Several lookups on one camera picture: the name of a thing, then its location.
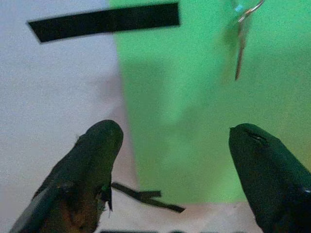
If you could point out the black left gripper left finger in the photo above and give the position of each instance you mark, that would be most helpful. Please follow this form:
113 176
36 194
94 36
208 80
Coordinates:
85 165

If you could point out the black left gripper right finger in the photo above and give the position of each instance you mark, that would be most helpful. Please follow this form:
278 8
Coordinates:
272 182

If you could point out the frayed black tape strip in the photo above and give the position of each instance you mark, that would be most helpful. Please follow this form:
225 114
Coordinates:
126 190

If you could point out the green backdrop sheet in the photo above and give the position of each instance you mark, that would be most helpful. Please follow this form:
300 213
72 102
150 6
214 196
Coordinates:
182 97

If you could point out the clear adhesive wall hook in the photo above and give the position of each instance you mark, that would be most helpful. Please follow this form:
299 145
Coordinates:
238 8

